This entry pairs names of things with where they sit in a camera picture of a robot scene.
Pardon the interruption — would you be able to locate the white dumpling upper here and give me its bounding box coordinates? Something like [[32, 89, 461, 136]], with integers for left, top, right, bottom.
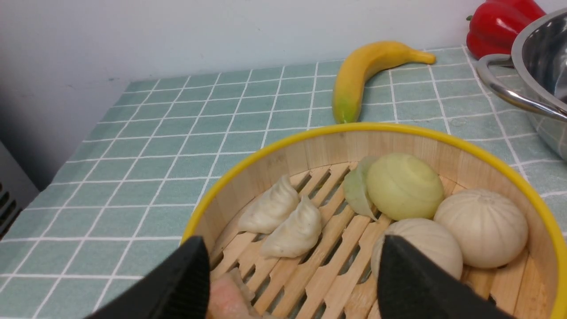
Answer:
[[237, 175, 299, 234]]

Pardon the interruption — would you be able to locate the white bun left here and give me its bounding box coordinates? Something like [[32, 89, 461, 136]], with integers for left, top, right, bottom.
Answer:
[[370, 218, 463, 280]]

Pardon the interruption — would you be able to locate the yellow banana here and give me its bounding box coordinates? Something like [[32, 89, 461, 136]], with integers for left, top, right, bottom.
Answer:
[[331, 41, 437, 124]]

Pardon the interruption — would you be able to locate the pale green round bun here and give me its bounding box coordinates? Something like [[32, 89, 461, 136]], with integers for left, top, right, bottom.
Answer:
[[342, 153, 445, 221]]

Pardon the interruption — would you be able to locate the white bun right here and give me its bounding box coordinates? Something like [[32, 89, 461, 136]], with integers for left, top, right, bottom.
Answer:
[[434, 188, 529, 269]]

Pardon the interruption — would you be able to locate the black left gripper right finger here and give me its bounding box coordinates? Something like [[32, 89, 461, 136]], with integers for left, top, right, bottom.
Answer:
[[377, 235, 512, 319]]

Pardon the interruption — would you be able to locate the white dumpling lower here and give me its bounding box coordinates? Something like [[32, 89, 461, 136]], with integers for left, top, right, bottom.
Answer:
[[260, 195, 322, 258]]

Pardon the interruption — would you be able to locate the red bell pepper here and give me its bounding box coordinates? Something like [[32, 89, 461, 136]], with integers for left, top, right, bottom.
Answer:
[[466, 0, 546, 60]]

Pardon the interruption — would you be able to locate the pink shrimp dumpling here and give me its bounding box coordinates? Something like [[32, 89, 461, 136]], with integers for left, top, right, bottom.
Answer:
[[206, 267, 261, 319]]

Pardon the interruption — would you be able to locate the white bun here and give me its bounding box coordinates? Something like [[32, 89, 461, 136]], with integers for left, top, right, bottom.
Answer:
[[370, 218, 463, 280], [434, 188, 529, 269]]

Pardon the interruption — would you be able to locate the green tiled tablecloth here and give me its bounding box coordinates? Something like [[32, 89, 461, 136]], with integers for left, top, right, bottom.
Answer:
[[0, 47, 566, 319]]

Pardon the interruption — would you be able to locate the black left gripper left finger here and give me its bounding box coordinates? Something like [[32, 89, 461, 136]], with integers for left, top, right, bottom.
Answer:
[[88, 236, 210, 319]]

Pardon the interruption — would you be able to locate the bamboo steamer basket yellow rim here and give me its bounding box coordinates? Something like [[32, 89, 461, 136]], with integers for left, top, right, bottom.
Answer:
[[182, 122, 566, 319]]

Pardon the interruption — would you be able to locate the stainless steel pot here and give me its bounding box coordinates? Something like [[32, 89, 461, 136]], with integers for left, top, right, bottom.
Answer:
[[475, 8, 567, 160]]

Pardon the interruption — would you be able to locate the white dumpling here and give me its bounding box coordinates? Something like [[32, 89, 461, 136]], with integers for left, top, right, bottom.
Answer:
[[260, 195, 322, 258], [237, 175, 299, 234]]

